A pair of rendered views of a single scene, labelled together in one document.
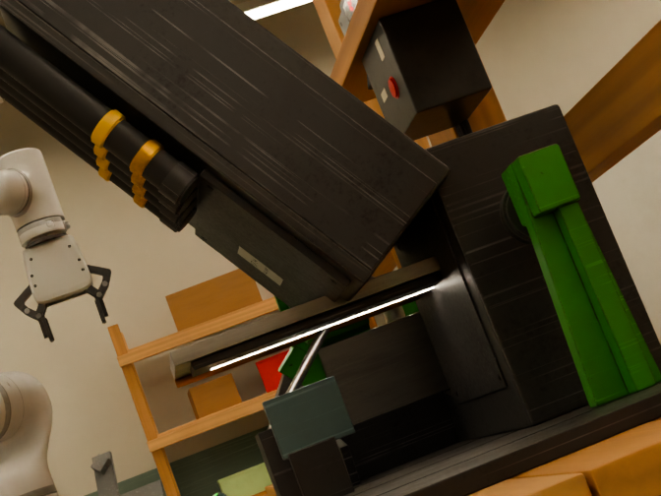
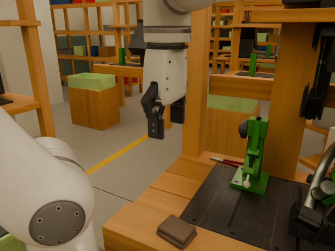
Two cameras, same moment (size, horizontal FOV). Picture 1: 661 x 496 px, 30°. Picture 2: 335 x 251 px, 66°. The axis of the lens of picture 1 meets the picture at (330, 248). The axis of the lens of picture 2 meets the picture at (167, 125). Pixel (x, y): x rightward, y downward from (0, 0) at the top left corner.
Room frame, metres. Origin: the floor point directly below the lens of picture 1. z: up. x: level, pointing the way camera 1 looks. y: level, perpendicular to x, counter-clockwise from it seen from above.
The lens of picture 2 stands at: (1.75, 0.83, 1.48)
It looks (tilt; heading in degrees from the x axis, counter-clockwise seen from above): 21 degrees down; 308
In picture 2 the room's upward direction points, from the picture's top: straight up
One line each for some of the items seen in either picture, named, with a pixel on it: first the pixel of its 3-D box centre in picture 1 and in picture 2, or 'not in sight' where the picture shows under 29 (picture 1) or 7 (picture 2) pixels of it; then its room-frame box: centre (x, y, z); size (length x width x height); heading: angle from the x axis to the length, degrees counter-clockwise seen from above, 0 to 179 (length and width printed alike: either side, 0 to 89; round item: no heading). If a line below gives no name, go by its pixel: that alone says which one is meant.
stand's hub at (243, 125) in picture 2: not in sight; (243, 128); (2.09, -0.08, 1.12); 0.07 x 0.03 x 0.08; 101
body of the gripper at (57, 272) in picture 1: (55, 267); (167, 71); (2.05, 0.45, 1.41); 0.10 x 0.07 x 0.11; 101
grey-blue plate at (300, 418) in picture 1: (318, 442); not in sight; (1.53, 0.10, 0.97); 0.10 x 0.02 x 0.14; 101
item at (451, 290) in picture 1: (510, 283); not in sight; (1.57, -0.20, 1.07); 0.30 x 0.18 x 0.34; 11
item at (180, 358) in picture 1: (320, 317); not in sight; (1.55, 0.04, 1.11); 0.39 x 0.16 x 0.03; 101
